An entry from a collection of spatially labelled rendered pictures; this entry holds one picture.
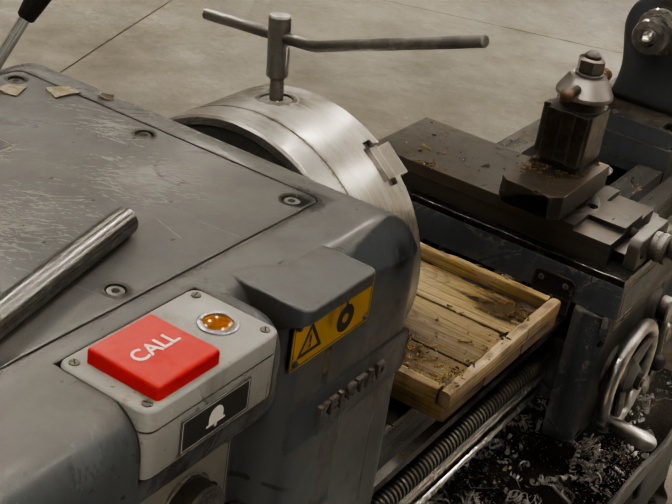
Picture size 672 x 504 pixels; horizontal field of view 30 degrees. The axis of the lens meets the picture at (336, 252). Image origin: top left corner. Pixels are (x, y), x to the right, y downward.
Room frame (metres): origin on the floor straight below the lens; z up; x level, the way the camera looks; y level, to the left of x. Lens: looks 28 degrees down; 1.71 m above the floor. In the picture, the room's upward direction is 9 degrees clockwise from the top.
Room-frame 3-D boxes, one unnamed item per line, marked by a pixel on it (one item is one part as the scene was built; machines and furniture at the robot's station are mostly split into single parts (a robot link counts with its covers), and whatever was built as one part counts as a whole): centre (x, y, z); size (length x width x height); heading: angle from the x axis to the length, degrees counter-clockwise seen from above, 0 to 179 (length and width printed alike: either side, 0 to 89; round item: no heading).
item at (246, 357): (0.67, 0.09, 1.23); 0.13 x 0.08 x 0.05; 150
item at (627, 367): (1.60, -0.45, 0.75); 0.27 x 0.10 x 0.23; 150
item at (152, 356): (0.65, 0.10, 1.26); 0.06 x 0.06 x 0.02; 60
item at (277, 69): (1.17, 0.08, 1.26); 0.02 x 0.02 x 0.12
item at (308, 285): (0.80, 0.02, 1.24); 0.09 x 0.08 x 0.03; 150
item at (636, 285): (1.72, -0.26, 0.90); 0.47 x 0.30 x 0.06; 60
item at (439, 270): (1.40, -0.07, 0.89); 0.36 x 0.30 x 0.04; 60
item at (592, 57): (1.64, -0.30, 1.17); 0.04 x 0.04 x 0.03
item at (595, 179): (1.62, -0.29, 0.99); 0.20 x 0.10 x 0.05; 150
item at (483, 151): (1.67, -0.25, 0.95); 0.43 x 0.17 x 0.05; 60
